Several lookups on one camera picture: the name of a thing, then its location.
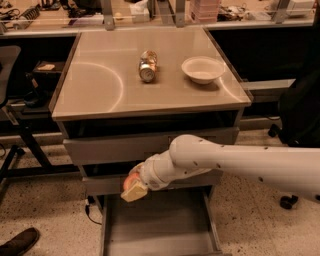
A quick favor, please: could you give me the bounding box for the grey drawer cabinet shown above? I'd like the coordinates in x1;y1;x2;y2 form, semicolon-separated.
48;26;253;256

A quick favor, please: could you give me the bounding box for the grey top drawer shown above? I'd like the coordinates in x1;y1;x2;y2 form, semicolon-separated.
63;127;239;165

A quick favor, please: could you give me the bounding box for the red apple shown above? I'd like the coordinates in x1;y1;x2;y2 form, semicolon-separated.
123;172;140;190

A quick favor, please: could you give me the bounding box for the brown shoe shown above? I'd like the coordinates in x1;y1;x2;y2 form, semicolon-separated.
0;227;40;256

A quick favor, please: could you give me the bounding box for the white tissue box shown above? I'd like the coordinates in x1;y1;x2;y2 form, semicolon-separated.
129;0;150;23

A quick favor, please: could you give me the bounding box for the white bowl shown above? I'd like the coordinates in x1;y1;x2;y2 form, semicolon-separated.
181;56;225;85

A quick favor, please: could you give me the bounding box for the pink stacked box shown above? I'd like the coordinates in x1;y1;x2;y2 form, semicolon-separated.
189;0;220;23

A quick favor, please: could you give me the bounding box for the grey middle drawer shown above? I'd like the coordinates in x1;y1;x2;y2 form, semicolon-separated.
83;164;222;196

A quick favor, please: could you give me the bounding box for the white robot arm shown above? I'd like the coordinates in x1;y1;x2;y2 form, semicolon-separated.
121;135;320;202

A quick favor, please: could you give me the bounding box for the long background workbench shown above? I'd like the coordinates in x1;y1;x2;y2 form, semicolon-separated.
0;0;319;39

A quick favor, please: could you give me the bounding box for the black cable with plug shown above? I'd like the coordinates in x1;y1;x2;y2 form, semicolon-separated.
84;196;103;226

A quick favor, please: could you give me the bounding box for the lying soda can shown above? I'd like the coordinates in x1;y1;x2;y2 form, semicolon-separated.
139;50;157;83

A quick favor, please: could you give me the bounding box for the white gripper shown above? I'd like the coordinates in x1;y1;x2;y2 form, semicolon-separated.
121;154;169;202

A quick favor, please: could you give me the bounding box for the grey open bottom drawer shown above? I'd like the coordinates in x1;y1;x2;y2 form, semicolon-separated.
100;189;223;256

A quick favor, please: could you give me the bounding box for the black office chair right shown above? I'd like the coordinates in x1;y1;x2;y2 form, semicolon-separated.
271;68;320;209

